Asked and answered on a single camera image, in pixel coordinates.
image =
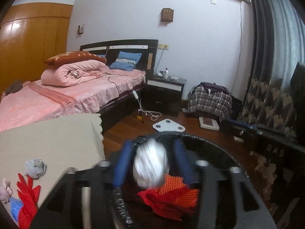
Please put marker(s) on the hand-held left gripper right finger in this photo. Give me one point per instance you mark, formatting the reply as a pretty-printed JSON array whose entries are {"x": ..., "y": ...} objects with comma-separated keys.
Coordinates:
[{"x": 183, "y": 162}]

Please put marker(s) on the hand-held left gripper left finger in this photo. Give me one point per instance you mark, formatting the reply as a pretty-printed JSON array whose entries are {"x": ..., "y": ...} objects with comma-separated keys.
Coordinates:
[{"x": 122, "y": 164}]

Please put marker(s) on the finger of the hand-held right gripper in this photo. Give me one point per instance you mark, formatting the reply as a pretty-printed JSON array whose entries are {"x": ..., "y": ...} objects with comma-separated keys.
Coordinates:
[
  {"x": 240, "y": 124},
  {"x": 244, "y": 136}
]

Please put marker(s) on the white cloth ball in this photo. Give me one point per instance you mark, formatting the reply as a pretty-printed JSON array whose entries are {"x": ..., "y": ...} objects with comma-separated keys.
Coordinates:
[{"x": 150, "y": 164}]

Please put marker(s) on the orange foam mesh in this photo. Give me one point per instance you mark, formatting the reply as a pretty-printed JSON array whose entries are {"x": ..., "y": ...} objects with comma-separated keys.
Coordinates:
[{"x": 176, "y": 190}]

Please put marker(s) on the trash bin with black bag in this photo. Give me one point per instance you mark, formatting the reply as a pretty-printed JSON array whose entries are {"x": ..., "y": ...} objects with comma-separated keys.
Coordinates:
[{"x": 209, "y": 148}]

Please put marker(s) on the red cloth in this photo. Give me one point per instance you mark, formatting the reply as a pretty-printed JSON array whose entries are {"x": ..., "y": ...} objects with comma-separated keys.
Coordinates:
[
  {"x": 27, "y": 200},
  {"x": 164, "y": 207}
]

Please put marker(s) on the white scale with red panel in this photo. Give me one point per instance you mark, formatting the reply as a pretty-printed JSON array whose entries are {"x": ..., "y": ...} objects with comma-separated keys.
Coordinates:
[{"x": 208, "y": 122}]

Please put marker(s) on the white bathroom scale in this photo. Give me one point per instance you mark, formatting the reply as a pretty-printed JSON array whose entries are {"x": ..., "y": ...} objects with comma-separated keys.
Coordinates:
[{"x": 166, "y": 125}]

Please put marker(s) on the plaid cloth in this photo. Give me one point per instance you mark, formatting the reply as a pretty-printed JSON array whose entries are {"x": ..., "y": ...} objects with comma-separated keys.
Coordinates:
[{"x": 205, "y": 100}]

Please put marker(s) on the purple bag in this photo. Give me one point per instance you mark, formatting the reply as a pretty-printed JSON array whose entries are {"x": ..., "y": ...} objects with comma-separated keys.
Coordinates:
[{"x": 214, "y": 87}]

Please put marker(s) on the dark nightstand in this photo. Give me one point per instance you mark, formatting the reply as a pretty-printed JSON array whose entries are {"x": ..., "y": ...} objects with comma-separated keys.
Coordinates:
[{"x": 162, "y": 100}]

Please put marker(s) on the pink bedspread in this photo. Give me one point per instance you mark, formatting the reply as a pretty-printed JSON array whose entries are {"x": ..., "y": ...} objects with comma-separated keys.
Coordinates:
[{"x": 71, "y": 97}]

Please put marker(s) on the grey crumpled sock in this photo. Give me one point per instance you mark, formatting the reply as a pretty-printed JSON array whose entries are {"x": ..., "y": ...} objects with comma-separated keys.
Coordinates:
[{"x": 35, "y": 168}]

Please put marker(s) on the white bottle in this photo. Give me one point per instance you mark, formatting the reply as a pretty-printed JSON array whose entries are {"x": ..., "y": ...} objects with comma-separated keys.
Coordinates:
[{"x": 166, "y": 74}]

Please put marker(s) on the patterned curtain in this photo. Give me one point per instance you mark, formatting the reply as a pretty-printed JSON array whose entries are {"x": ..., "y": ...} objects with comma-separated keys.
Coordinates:
[{"x": 274, "y": 40}]

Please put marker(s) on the red cloth on table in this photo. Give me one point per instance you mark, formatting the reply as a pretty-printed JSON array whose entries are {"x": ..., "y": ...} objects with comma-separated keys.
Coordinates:
[{"x": 27, "y": 200}]

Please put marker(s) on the large blue pillow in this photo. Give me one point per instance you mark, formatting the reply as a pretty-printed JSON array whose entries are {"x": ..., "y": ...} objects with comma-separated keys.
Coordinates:
[{"x": 126, "y": 59}]

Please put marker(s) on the folded pink duvet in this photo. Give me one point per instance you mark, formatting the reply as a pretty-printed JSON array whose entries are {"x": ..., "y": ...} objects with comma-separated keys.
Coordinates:
[{"x": 71, "y": 72}]

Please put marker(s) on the dark wooden bed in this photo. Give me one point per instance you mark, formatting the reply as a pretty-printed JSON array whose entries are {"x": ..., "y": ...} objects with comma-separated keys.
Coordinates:
[{"x": 143, "y": 52}]

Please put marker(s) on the blue cloth at edge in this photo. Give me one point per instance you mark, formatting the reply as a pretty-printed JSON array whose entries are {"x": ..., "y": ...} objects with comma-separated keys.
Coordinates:
[{"x": 16, "y": 207}]

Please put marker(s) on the brown patterned pillow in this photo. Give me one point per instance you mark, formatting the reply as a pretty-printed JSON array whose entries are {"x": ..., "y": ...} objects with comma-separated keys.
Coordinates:
[{"x": 69, "y": 57}]

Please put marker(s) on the pink cloth scrap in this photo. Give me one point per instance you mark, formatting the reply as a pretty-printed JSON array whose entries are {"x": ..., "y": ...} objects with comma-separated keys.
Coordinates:
[{"x": 5, "y": 192}]

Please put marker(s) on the wooden wardrobe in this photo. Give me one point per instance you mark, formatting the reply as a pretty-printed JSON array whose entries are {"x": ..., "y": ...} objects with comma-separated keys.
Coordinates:
[{"x": 31, "y": 43}]

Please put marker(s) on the wall outlet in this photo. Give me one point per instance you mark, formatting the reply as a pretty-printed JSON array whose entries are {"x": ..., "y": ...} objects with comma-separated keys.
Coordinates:
[{"x": 163, "y": 46}]

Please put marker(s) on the wooden wall lamp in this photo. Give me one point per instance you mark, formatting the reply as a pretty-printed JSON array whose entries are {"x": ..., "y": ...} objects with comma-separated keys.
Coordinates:
[{"x": 166, "y": 15}]

